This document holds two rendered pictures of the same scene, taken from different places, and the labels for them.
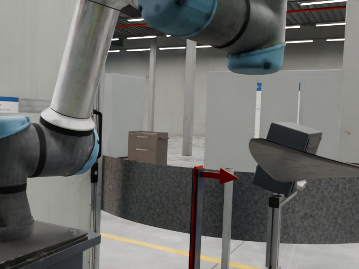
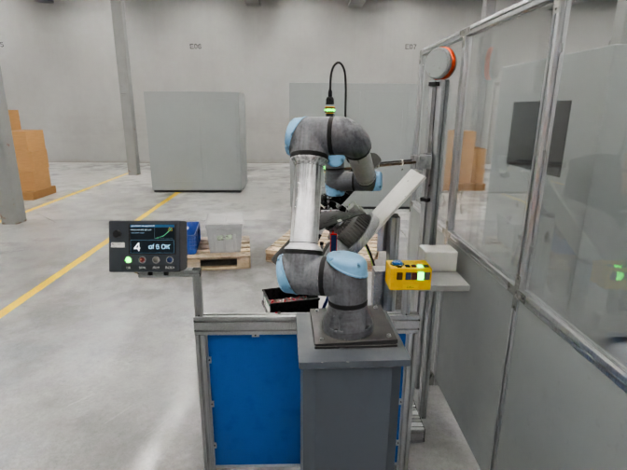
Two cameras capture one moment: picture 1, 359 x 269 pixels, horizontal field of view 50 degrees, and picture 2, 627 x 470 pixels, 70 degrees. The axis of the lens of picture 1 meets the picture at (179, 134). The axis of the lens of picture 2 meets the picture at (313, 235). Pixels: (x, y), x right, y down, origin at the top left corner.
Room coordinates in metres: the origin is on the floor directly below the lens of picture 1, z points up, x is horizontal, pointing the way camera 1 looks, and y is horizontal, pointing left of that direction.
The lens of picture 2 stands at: (1.46, 1.37, 1.65)
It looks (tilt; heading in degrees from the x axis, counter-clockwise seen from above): 16 degrees down; 240
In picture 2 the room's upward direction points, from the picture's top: straight up
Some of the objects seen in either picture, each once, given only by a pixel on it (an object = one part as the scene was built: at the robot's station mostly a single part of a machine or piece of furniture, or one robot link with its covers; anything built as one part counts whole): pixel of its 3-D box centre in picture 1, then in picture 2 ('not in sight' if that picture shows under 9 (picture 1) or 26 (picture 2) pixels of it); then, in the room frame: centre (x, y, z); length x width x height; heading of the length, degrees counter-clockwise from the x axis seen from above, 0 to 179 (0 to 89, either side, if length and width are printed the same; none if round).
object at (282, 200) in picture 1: (283, 195); (170, 272); (1.14, -0.31, 1.04); 0.24 x 0.03 x 0.03; 152
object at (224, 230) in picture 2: not in sight; (225, 231); (-0.09, -3.35, 0.31); 0.60 x 0.42 x 0.33; 69
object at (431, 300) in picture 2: not in sight; (426, 350); (-0.13, -0.18, 0.42); 0.04 x 0.04 x 0.83; 62
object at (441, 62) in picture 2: not in sight; (440, 63); (-0.31, -0.43, 1.88); 0.16 x 0.07 x 0.16; 97
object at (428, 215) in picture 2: not in sight; (426, 246); (-0.31, -0.43, 0.90); 0.08 x 0.06 x 1.80; 97
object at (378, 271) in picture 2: not in sight; (386, 287); (0.01, -0.38, 0.73); 0.15 x 0.09 x 0.22; 152
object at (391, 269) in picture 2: not in sight; (408, 276); (0.32, 0.12, 1.02); 0.16 x 0.10 x 0.11; 152
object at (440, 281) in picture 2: not in sight; (433, 274); (-0.13, -0.18, 0.85); 0.36 x 0.24 x 0.03; 62
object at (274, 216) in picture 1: (273, 231); (198, 292); (1.04, -0.27, 0.96); 0.03 x 0.03 x 0.20; 62
